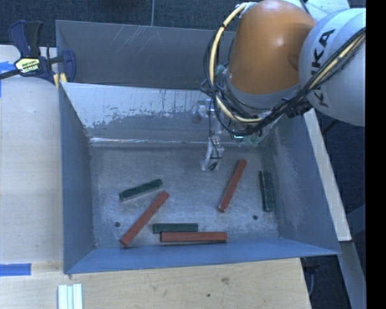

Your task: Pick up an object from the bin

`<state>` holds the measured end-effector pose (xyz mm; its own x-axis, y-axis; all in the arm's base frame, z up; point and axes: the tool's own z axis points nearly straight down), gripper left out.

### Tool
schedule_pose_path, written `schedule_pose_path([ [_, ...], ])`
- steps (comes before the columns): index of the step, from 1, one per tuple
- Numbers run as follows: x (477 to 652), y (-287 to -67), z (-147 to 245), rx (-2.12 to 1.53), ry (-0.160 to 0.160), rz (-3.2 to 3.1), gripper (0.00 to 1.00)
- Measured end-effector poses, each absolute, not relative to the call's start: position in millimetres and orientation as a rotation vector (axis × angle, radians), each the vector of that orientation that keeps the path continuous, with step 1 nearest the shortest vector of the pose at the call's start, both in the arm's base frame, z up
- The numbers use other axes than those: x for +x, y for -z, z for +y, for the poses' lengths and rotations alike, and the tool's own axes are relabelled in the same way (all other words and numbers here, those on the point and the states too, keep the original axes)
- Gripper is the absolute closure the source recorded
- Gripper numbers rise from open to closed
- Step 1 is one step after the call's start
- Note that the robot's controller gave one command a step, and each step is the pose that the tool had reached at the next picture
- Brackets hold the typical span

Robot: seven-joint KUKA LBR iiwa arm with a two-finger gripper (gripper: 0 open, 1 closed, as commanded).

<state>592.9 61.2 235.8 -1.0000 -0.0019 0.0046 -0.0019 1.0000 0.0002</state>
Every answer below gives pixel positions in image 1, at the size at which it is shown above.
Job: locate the pale wood flat board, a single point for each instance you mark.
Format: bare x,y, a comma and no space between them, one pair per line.
29,172

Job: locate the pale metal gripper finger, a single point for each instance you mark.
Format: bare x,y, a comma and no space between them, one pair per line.
213,154
200,112

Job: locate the dark green flat block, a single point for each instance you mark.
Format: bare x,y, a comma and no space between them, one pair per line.
266,191
141,189
175,228

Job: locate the red-brown flat block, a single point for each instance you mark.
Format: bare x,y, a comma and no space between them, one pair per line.
145,218
193,237
232,185

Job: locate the grey metal bin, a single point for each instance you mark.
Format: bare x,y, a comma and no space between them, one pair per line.
180,130

